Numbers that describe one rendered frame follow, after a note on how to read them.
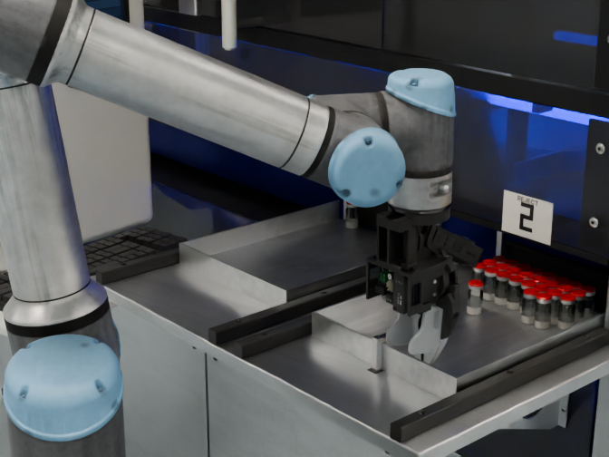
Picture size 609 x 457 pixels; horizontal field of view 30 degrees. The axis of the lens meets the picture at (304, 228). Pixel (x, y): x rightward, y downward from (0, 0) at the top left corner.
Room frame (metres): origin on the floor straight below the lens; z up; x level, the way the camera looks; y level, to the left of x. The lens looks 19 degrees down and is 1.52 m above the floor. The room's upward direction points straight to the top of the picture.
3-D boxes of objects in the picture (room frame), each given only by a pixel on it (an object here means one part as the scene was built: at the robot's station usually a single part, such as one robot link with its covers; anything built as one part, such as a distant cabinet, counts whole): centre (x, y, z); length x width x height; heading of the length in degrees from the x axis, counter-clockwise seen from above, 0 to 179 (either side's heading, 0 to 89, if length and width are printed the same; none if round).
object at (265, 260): (1.69, -0.02, 0.90); 0.34 x 0.26 x 0.04; 131
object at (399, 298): (1.24, -0.13, 1.06); 0.09 x 0.08 x 0.12; 131
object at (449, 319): (1.24, -0.16, 1.00); 0.05 x 0.02 x 0.09; 41
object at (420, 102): (1.24, -0.13, 1.22); 0.09 x 0.08 x 0.11; 100
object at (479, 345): (1.42, -0.22, 0.90); 0.34 x 0.26 x 0.04; 131
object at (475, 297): (1.48, -0.24, 0.90); 0.02 x 0.02 x 0.04
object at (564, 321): (1.49, -0.31, 0.91); 0.18 x 0.02 x 0.05; 41
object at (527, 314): (1.45, -0.31, 0.91); 0.02 x 0.02 x 0.05
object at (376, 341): (1.30, -0.09, 0.90); 0.01 x 0.01 x 0.05; 41
